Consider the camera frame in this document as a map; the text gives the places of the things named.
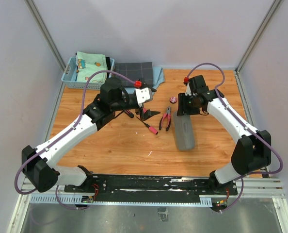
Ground aluminium frame rail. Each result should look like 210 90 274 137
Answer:
19 173 285 199

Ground dark grey checked cloth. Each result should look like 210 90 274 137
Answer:
114 62 154 86

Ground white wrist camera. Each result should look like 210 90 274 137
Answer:
185 83 192 96
135 87 153 107

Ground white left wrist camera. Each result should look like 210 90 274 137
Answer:
135 87 153 107

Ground mint patterned cloth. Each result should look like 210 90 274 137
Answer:
76 51 108 83

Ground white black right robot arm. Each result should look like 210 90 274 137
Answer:
173 75 272 194

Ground blue slotted cable duct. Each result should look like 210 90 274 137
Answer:
30 194 212 207

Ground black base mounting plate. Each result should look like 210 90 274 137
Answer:
64 174 238 204

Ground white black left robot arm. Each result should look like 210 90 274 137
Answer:
21 77 156 193

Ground black cloth in basket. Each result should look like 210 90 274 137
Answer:
105 56 111 78

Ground light blue folded cloth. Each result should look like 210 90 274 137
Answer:
152 66 165 89

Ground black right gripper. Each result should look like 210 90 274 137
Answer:
177 93 200 116

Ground pink black pliers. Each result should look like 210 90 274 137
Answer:
159 106 171 131

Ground grey plastic tool case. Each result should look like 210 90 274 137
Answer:
172 111 195 151

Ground blue plastic basket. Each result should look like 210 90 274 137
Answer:
61 56 115 90

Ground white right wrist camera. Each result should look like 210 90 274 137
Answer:
185 83 192 96

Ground pink utility knife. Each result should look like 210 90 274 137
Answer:
124 110 134 118

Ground pink screwdriver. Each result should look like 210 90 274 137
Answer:
137 117 158 135

